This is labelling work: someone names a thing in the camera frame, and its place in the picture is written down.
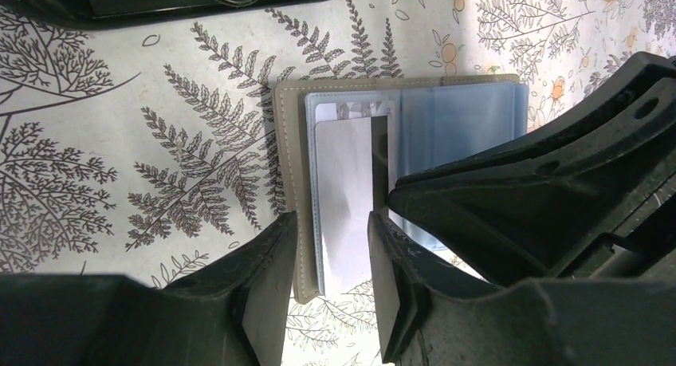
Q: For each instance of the black poker chip case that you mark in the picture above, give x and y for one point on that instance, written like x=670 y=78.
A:
x=114 y=14

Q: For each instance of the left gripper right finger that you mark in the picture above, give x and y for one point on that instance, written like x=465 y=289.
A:
x=432 y=313

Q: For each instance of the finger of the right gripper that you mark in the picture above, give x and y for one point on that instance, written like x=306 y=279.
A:
x=561 y=200

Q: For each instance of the white VIP credit card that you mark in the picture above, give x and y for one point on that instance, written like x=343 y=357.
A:
x=359 y=110

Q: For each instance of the floral patterned table mat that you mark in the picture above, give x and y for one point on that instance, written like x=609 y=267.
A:
x=150 y=151

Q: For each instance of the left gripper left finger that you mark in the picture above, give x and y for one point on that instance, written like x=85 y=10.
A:
x=231 y=312

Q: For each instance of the beige card holder wallet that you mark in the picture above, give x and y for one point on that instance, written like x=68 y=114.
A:
x=437 y=120

